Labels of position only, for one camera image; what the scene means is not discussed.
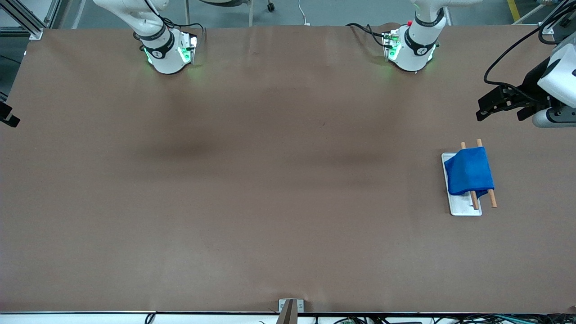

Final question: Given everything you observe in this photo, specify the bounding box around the black right base cable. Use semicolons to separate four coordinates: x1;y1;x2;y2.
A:
160;17;207;39

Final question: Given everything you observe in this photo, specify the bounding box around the brown table cover sheet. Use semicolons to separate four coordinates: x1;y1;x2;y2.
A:
0;23;576;315

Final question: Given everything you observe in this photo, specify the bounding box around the black base cable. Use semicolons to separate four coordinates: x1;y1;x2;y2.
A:
160;17;207;39
346;22;390;48

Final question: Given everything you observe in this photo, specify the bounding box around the black left base cable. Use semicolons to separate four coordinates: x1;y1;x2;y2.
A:
346;22;390;48

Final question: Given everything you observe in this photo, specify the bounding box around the brown post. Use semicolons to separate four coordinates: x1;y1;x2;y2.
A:
275;300;298;324

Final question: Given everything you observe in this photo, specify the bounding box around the cable bundle under table edge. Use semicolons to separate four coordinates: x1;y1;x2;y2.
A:
259;314;576;324

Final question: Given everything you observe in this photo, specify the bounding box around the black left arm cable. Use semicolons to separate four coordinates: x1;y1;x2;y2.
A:
483;13;563;103

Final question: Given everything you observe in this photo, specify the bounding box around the aluminium frame profile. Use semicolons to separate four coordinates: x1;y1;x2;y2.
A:
0;0;61;40
538;0;570;36

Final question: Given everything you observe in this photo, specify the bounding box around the blue microfibre towel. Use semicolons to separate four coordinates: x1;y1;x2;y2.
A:
444;146;495;199

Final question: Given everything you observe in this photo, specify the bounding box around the white rack with wooden bars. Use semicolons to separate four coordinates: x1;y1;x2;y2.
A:
441;139;498;217

